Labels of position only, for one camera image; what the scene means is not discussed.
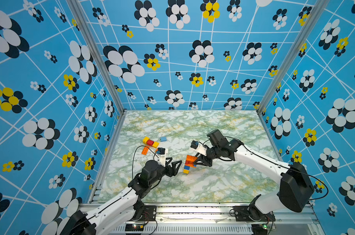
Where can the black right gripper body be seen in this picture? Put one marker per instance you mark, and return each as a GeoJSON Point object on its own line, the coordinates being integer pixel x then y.
{"type": "Point", "coordinates": [211, 154]}

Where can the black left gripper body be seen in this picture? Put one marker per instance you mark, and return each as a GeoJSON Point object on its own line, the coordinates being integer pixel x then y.
{"type": "Point", "coordinates": [162, 171]}

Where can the orange lego plate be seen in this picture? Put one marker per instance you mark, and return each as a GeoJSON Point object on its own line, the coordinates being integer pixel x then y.
{"type": "Point", "coordinates": [190, 161]}

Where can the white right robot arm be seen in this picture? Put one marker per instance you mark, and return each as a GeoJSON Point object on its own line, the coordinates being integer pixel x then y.
{"type": "Point", "coordinates": [295, 186]}

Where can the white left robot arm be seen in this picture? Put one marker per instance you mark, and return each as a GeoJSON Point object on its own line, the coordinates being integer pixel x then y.
{"type": "Point", "coordinates": [123, 207]}

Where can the orange lego brick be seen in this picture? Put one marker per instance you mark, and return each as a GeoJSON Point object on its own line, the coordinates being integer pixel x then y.
{"type": "Point", "coordinates": [145, 150]}

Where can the red square lego brick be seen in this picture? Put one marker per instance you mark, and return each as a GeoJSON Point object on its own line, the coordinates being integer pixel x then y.
{"type": "Point", "coordinates": [150, 142]}

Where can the light blue lego brick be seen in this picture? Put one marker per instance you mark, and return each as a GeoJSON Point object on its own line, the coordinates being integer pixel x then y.
{"type": "Point", "coordinates": [163, 138]}

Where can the yellow square lego brick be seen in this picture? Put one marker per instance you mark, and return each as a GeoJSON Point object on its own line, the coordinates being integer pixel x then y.
{"type": "Point", "coordinates": [145, 140]}

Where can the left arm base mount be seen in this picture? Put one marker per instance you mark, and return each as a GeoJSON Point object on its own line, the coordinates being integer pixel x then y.
{"type": "Point", "coordinates": [145, 214]}

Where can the aluminium front rail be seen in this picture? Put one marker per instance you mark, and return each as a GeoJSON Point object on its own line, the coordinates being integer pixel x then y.
{"type": "Point", "coordinates": [216, 219]}

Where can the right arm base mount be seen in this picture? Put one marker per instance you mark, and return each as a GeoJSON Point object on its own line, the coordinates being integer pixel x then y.
{"type": "Point", "coordinates": [250, 214]}

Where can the right aluminium corner post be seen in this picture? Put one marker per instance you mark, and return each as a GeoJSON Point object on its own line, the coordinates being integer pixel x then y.
{"type": "Point", "coordinates": [316, 13]}

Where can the aluminium corner post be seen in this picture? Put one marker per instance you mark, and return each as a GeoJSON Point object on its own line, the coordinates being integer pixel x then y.
{"type": "Point", "coordinates": [316, 13]}
{"type": "Point", "coordinates": [87, 35]}

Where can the left aluminium corner post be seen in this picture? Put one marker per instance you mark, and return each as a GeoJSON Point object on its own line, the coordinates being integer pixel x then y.
{"type": "Point", "coordinates": [87, 35]}

